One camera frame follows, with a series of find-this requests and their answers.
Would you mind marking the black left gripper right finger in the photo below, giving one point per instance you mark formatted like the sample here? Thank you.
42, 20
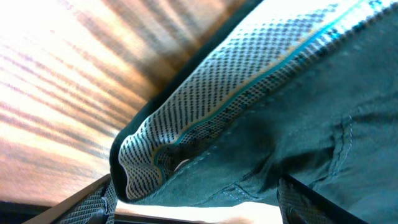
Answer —
301, 205

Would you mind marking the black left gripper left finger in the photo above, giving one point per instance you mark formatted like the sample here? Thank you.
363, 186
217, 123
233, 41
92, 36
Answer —
95, 204

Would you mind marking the black shorts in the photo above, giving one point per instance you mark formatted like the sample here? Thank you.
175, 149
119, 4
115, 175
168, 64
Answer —
300, 88

